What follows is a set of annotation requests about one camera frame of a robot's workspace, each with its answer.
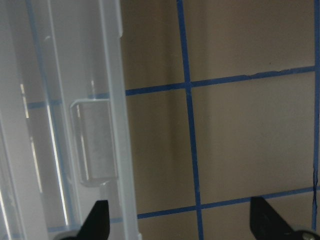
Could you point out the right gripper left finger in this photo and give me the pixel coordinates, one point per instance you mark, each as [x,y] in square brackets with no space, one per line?
[97,224]

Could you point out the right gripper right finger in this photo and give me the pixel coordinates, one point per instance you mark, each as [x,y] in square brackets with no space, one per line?
[267,224]

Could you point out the clear plastic box lid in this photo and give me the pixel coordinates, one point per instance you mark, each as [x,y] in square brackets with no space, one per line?
[64,132]

